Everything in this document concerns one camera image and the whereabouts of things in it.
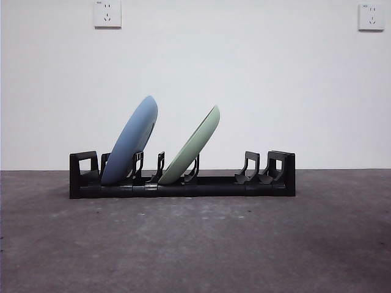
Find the green round plate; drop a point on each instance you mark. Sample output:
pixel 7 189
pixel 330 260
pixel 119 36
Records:
pixel 192 146

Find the blue round plate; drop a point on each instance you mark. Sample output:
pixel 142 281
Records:
pixel 131 137

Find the black plastic plate rack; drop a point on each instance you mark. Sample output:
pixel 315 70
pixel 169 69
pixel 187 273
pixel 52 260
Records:
pixel 229 189

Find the white wall socket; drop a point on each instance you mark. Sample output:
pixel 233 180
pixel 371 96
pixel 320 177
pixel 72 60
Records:
pixel 107 15
pixel 370 16

